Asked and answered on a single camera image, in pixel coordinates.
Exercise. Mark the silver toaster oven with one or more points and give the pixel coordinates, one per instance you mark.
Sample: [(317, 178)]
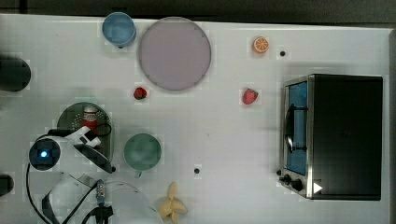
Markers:
[(332, 137)]

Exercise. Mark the red strawberry toy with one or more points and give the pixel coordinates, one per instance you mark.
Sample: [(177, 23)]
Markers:
[(140, 93)]

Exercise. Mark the red ketchup bottle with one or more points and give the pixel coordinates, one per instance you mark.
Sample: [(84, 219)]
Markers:
[(90, 118)]

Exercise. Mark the lilac round plate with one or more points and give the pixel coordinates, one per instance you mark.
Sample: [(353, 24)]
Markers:
[(174, 53)]

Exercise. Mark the pink strawberry toy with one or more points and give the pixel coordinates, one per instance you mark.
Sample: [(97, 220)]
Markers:
[(249, 96)]

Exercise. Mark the orange slice toy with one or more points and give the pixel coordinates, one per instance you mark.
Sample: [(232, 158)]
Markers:
[(260, 44)]

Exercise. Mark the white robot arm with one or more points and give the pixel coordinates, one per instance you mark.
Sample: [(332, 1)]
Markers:
[(87, 194)]

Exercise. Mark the dark grey cup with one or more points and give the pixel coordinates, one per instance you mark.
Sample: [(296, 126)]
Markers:
[(6, 184)]

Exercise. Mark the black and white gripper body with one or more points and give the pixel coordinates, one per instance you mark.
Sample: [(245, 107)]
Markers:
[(83, 143)]

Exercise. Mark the green mug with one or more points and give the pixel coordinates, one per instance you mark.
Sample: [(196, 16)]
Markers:
[(142, 152)]

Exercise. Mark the blue cup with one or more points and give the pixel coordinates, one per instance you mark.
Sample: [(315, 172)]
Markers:
[(118, 28)]

